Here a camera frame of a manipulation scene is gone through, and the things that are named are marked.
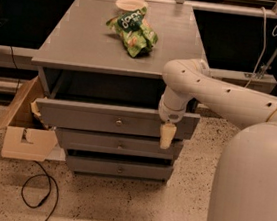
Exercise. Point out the grey window ledge rail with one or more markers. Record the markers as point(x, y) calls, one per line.
point(244, 79)

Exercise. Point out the grey bottom drawer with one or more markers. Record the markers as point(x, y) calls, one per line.
point(120, 169)

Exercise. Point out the grey top drawer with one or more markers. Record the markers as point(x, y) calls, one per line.
point(100, 117)

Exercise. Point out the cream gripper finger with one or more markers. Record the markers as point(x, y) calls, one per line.
point(167, 132)

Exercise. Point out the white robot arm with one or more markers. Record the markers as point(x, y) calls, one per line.
point(245, 182)

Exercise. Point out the grey drawer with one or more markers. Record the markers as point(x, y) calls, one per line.
point(100, 117)
point(120, 169)
point(116, 144)

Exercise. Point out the grey drawer cabinet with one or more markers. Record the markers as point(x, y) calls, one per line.
point(86, 62)

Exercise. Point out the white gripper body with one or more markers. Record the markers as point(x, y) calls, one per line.
point(171, 115)

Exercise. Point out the cardboard box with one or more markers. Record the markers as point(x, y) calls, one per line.
point(25, 138)

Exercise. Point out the crumpled paper in box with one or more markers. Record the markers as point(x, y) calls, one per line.
point(36, 113)

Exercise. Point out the grey middle drawer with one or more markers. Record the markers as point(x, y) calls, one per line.
point(116, 144)

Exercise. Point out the green chip bag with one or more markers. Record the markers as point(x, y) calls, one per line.
point(137, 35)

